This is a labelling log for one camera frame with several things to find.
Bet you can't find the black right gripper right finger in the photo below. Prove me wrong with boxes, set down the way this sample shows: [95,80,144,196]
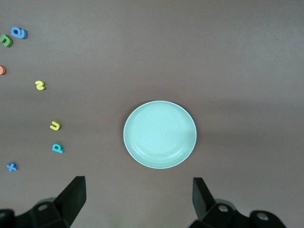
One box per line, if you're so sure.
[187,177,289,228]

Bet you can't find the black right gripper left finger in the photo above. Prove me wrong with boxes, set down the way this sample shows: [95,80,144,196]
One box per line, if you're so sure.
[0,176,86,228]

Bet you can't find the green plate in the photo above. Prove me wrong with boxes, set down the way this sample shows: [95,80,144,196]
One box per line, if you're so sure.
[123,100,197,170]

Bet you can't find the green foam letter n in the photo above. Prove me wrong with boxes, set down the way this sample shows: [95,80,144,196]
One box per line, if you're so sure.
[0,34,14,48]

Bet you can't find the blue foam letter a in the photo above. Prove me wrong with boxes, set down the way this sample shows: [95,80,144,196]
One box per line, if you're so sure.
[10,26,28,39]

